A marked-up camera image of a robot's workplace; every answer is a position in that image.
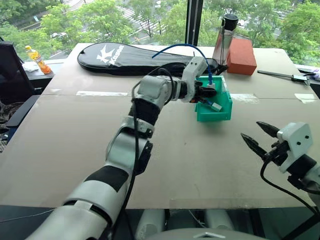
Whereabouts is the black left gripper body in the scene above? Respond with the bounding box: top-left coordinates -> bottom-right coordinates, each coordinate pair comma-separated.
193,84 -> 206,104

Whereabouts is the red brick block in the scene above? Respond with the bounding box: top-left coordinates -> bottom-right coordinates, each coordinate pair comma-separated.
226,38 -> 258,76

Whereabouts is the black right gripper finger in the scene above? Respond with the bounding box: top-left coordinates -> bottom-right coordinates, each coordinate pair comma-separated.
255,121 -> 281,139
240,132 -> 270,161

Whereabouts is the green plastic bin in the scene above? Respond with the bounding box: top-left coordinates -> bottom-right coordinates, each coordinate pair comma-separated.
194,75 -> 234,123

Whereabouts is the dark window frame post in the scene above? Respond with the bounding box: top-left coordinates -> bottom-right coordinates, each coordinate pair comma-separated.
184,0 -> 205,48

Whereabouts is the black racket bag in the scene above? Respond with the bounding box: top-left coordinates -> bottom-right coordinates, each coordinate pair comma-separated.
76,41 -> 219,77

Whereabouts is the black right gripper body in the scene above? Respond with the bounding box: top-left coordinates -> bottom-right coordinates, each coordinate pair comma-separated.
261,140 -> 291,166

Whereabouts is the metal caliper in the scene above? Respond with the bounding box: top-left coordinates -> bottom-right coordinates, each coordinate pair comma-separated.
257,69 -> 312,86

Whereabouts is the white crumpled tissue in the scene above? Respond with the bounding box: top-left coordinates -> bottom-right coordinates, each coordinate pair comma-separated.
21,60 -> 40,74

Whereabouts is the grey rounded robot torso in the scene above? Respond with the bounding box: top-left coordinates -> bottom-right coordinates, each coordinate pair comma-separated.
143,227 -> 270,240

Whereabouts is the orange drink bottle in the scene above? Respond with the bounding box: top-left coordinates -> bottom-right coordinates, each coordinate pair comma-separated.
24,45 -> 53,75

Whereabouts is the clear bottle with black cap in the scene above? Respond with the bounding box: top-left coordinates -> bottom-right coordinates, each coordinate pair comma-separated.
212,13 -> 240,67

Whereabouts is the blue plug with grey coupler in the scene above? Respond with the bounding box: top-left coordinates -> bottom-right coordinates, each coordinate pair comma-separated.
204,99 -> 224,112

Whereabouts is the white rounded robot leg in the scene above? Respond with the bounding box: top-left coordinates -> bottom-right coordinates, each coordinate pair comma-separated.
204,209 -> 235,231
135,209 -> 166,240

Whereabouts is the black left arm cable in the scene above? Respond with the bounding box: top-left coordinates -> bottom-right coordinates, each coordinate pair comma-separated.
109,65 -> 176,240

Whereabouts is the clear tape strip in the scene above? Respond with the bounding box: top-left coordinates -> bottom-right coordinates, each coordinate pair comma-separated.
294,92 -> 316,104
229,93 -> 260,104

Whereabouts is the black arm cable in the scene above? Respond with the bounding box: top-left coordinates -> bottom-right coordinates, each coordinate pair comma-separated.
259,159 -> 320,216
109,65 -> 176,240

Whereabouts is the purple object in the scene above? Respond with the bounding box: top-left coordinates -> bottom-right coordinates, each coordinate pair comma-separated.
303,68 -> 320,81

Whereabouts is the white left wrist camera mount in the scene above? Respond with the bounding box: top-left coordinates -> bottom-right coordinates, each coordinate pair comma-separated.
181,56 -> 209,103

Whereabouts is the black chair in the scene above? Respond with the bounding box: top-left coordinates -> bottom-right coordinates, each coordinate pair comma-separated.
0,39 -> 42,141

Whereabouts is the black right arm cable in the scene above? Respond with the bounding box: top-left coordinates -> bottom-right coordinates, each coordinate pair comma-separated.
259,159 -> 320,216

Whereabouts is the blue cable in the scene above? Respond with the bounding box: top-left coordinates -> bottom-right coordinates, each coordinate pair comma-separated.
151,43 -> 214,86

